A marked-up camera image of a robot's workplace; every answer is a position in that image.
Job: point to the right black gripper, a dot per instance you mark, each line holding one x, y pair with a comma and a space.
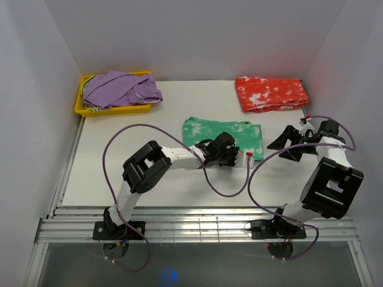
290, 133

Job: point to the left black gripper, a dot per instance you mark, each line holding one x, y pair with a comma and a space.
233, 152

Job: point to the green tie-dye trousers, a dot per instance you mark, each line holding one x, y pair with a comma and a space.
247, 136

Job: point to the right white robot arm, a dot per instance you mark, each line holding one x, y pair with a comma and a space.
333, 184

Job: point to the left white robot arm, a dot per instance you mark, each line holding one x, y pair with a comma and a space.
143, 170

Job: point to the red tie-dye folded trousers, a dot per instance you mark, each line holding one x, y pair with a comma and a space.
259, 95

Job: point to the purple trousers in bin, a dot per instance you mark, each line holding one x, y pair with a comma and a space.
120, 89

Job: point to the yellow plastic bin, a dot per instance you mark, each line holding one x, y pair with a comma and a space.
81, 110

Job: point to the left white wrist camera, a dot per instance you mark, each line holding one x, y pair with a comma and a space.
245, 158

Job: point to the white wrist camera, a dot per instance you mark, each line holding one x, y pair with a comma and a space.
307, 128
245, 158

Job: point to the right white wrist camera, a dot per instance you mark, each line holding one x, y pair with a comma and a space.
307, 128

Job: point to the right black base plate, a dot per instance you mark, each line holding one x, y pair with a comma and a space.
263, 231

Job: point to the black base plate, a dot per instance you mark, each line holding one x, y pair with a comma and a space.
134, 231
263, 231

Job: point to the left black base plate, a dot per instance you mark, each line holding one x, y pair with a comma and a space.
134, 231

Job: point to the aluminium rail frame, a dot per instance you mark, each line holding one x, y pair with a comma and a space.
194, 225

